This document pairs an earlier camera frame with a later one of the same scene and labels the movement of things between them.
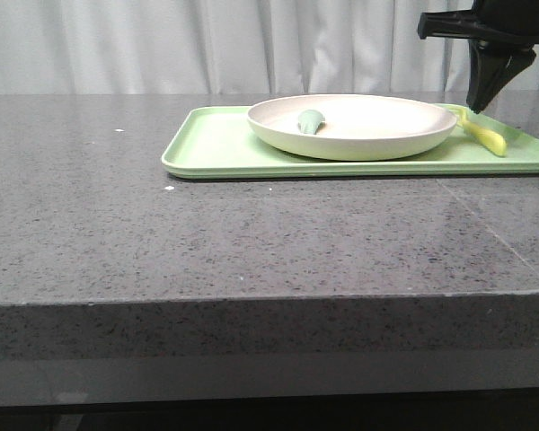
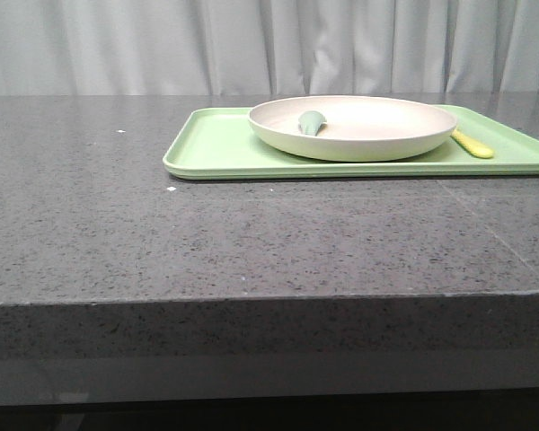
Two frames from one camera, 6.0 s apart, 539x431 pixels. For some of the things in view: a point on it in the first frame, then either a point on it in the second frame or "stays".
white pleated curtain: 230,47 stays
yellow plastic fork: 490,140 to 469,145
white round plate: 357,127 stays
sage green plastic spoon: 308,120 stays
